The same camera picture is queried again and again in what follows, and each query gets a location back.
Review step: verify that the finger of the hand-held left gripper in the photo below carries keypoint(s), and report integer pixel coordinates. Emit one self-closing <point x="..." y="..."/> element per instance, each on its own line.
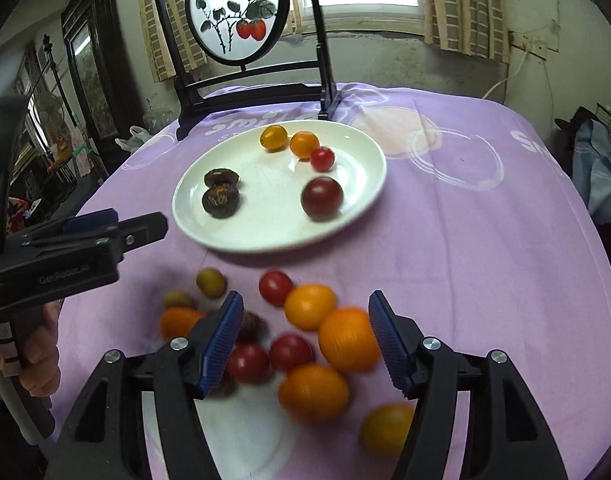
<point x="93" y="220"/>
<point x="143" y="230"/>

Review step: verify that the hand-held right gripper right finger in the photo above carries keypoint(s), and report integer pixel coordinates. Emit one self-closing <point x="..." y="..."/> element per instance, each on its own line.
<point x="390" y="347"/>

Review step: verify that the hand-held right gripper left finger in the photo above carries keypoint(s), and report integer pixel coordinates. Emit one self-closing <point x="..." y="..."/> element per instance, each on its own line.
<point x="220" y="347"/>

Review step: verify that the dark brown tomato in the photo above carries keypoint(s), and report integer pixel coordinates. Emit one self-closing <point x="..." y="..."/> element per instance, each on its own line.
<point x="251" y="326"/>

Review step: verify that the large orange tomato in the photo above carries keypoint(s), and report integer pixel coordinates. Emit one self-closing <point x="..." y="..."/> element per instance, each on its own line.
<point x="348" y="340"/>
<point x="313" y="393"/>

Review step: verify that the orange cherry tomato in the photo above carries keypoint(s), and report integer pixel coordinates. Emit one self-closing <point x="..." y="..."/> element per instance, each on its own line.
<point x="304" y="144"/>
<point x="179" y="322"/>

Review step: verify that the olive green cherry tomato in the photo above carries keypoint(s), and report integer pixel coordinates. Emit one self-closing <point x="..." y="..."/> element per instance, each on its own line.
<point x="178" y="300"/>

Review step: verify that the yellow-green cherry tomato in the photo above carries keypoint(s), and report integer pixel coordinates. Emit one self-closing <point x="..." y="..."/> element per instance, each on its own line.
<point x="210" y="282"/>

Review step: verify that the yellow-orange tomato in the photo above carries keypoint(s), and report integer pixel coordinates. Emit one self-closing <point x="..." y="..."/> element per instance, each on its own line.
<point x="385" y="429"/>

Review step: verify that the orange-yellow tomato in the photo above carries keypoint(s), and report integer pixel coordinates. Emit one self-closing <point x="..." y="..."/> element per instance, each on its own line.
<point x="310" y="306"/>

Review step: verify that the white plate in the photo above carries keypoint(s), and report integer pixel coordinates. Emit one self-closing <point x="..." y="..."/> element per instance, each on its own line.
<point x="265" y="220"/>

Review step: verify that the person's left hand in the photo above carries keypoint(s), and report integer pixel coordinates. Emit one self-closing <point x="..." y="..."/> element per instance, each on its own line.
<point x="38" y="355"/>

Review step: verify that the dark brown mushroom lower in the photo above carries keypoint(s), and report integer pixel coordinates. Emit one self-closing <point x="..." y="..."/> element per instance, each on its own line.
<point x="221" y="201"/>

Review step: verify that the dark brown mushroom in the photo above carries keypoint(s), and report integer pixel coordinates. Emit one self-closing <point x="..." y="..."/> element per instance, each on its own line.
<point x="221" y="201"/>
<point x="221" y="178"/>

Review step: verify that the white plastic bag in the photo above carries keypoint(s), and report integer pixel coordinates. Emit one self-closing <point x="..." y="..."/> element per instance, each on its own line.
<point x="134" y="137"/>

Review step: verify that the dark brown mushroom upper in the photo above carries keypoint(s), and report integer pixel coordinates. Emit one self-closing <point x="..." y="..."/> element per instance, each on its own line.
<point x="221" y="178"/>

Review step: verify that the purple printed tablecloth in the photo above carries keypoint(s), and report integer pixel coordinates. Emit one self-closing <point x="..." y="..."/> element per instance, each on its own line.
<point x="475" y="240"/>

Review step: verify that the black tripod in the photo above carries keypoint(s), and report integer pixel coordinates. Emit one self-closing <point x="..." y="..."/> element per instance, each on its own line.
<point x="60" y="85"/>

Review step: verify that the dark wooden cabinet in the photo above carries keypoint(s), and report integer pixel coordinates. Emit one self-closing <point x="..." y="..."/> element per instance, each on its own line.
<point x="95" y="60"/>

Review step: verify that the yellow cherry tomato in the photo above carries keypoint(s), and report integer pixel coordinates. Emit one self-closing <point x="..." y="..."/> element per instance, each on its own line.
<point x="274" y="138"/>

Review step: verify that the dark red tomato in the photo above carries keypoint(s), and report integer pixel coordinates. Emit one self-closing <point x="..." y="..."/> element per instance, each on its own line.
<point x="322" y="198"/>

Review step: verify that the small red cherry tomato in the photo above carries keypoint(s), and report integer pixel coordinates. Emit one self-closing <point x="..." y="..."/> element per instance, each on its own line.
<point x="322" y="158"/>

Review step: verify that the checkered curtain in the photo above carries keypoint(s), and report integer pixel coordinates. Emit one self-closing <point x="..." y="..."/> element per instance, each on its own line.
<point x="173" y="35"/>
<point x="465" y="5"/>

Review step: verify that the black chair with round painting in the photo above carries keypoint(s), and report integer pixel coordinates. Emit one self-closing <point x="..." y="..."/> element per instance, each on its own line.
<point x="235" y="10"/>

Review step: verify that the light blue cloth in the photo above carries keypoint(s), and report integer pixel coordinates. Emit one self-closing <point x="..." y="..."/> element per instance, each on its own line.
<point x="600" y="175"/>

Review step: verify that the wall outlet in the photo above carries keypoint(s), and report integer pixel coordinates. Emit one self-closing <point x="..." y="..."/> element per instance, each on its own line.
<point x="528" y="42"/>

